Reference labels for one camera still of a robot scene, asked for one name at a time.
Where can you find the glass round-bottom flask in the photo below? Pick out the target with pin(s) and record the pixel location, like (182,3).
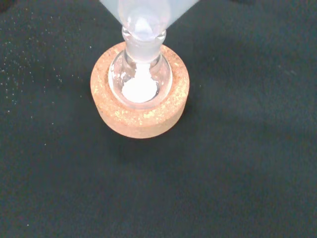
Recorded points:
(140,84)

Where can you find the black table cloth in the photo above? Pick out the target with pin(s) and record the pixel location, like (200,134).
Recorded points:
(223,161)

